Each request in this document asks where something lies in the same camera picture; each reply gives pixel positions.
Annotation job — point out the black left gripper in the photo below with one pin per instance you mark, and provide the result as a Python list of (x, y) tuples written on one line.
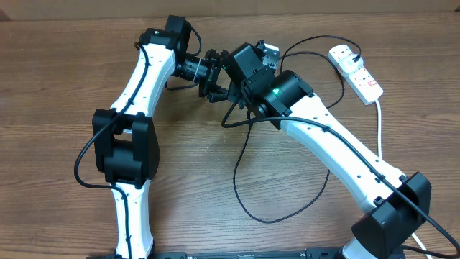
[(209, 86)]

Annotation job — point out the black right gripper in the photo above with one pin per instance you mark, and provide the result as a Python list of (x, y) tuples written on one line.
[(237, 96)]

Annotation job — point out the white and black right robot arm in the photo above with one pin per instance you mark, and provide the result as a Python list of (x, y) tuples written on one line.
[(394, 204)]

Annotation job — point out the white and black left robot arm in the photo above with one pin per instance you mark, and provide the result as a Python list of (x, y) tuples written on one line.
[(126, 147)]

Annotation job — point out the white charger plug adapter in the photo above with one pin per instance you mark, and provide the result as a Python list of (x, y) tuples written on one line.
[(351, 63)]

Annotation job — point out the white power strip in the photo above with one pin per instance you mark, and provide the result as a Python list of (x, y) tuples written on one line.
[(361, 81)]

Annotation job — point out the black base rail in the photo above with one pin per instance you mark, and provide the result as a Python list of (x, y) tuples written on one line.
[(310, 253)]

